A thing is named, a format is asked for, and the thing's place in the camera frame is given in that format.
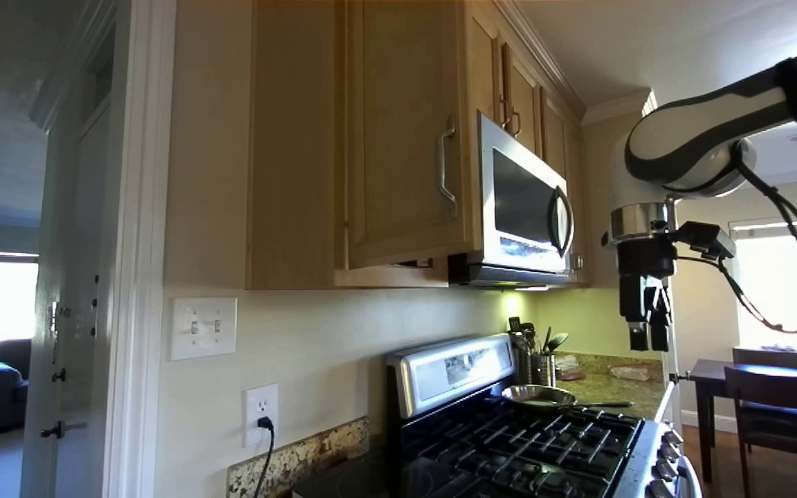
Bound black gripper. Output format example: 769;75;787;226
614;234;678;354

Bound light wooden cabinet door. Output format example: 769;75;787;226
340;0;476;274

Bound light wooden cabinet body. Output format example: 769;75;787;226
245;0;454;292

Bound white room door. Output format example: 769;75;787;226
17;24;127;498

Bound granite countertop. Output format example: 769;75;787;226
224;415;372;498
552;352;675;424

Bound jar with utensils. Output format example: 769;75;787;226
534;327;569;389

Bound dark wooden dining chair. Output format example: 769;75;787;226
729;346;797;370
722;365;797;498

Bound dark wooden dining table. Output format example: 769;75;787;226
666;356;797;487

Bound metal pan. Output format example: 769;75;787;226
497;382;577;411

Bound dark utensil holder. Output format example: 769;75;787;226
502;316;540;386

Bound bright window with blind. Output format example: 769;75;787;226
726;213;797;360

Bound stainless steel microwave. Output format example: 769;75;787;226
444;111;592;291

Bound stainless steel gas stove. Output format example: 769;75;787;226
382;332;704;498

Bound wooden cabinets above microwave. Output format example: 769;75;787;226
462;0;592;183

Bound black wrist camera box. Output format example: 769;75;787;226
673;217;739;266

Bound silver cabinet door handle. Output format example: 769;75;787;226
433;116;462;209

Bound white wall outlet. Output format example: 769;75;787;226
244;382;282;450

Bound black plug with cord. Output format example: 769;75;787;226
248;415;278;498

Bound white light switch plate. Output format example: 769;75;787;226
167;296;239;363

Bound white door frame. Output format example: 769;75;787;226
100;0;179;498

